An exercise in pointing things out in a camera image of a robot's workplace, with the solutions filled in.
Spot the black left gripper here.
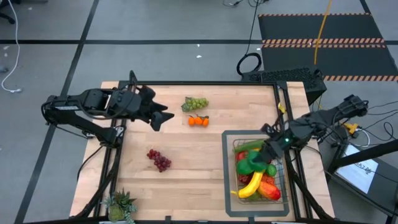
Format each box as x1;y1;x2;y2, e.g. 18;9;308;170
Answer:
134;85;175;132

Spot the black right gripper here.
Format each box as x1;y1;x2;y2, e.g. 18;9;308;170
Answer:
260;122;295;164

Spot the small green lime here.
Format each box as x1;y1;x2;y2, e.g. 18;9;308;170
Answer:
265;164;278;178

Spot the green cucumber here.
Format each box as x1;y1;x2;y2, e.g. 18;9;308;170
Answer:
234;139;266;154

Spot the red orange mango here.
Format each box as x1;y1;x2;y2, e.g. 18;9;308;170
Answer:
257;181;282;201

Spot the yellow banana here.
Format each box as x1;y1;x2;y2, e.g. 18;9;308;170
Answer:
230;170;265;199

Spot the green grape bunch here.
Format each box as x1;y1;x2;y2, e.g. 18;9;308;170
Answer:
181;96;210;113

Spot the orange tangerine cluster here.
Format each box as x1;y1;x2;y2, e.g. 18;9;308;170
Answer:
187;114;210;128

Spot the red grape bunch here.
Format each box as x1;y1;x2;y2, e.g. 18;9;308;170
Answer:
146;149;172;173

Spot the grey bordered placemat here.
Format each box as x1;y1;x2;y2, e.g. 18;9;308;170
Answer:
221;129;290;218

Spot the black perforated computer case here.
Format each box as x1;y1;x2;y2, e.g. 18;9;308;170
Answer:
241;67;328;106

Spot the white printed sheet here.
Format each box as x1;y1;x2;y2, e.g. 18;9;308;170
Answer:
336;144;379;194

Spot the black diagonal support beam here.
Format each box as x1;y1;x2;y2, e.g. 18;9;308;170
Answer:
328;139;398;174

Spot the green succulent plant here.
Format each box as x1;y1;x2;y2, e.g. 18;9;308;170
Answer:
101;187;138;224

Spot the black hazard-striped floor mat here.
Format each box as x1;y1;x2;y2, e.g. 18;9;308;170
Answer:
261;43;398;83
257;12;386;44

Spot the dark side table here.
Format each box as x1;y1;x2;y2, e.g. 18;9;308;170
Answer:
325;139;398;218

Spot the black office chair base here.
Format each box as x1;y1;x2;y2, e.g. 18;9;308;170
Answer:
0;0;16;25

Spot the wire basket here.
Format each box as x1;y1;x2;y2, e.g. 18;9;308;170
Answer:
233;138;289;205

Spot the yellow floor cable with plug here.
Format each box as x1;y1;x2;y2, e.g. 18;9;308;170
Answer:
344;122;359;134

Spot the black hanging cable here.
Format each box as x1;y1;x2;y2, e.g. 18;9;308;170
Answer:
236;0;264;77

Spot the yellow hanging cable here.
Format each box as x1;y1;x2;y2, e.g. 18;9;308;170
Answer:
313;0;333;65

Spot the white floor cable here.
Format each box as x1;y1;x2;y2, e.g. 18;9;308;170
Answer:
1;0;23;93

